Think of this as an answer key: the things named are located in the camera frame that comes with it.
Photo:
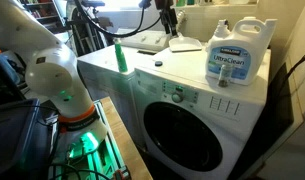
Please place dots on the wall shelf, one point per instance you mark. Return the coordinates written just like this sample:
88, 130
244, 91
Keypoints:
218, 5

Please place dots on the grey plastic dustpan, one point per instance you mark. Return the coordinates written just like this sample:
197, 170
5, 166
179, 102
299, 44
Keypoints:
185, 44

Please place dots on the small black round cap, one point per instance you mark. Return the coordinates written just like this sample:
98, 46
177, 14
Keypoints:
158, 63

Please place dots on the small glass jar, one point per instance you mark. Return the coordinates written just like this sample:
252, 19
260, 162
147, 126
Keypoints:
224, 77

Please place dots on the white front-load washing machine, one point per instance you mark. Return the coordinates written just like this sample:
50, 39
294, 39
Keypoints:
245, 126

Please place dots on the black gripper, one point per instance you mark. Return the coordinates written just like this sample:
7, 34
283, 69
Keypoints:
163, 4

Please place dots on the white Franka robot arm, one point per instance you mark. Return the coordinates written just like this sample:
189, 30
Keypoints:
48, 73

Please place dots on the green spray bottle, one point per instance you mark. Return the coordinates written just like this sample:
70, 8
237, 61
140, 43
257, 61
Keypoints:
120, 59

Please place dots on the dark grey storage box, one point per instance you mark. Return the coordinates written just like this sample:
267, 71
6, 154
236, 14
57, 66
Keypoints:
15, 140

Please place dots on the bookshelf with books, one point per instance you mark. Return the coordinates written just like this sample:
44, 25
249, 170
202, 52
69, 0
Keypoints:
42, 13

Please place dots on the black metal stand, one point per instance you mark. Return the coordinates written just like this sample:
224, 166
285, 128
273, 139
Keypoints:
88, 36

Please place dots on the large white detergent jug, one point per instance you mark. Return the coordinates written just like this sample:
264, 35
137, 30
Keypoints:
240, 50

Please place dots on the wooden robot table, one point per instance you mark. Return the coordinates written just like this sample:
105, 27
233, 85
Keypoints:
125, 143

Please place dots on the green lit metal base frame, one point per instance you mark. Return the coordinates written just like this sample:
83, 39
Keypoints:
105, 156

